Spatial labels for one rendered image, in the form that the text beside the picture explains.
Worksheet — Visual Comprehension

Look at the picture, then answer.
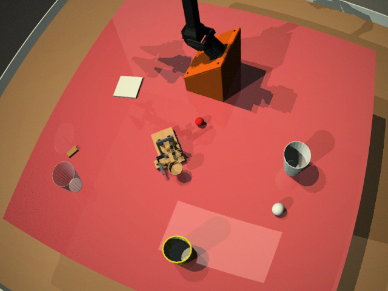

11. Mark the tan wooden catapult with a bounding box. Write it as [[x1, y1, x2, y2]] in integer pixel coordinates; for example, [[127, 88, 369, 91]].
[[151, 127, 185, 176]]

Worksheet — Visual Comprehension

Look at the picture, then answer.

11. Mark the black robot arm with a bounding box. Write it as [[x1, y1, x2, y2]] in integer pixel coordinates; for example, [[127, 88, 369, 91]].
[[181, 0, 228, 60]]

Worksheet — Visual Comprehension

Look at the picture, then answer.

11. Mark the red ball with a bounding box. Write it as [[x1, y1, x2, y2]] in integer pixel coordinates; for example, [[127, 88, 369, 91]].
[[195, 117, 204, 126]]

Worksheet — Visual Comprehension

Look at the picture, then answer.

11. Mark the pale cream ball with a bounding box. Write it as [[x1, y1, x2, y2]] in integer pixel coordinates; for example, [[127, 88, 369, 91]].
[[272, 202, 284, 216]]

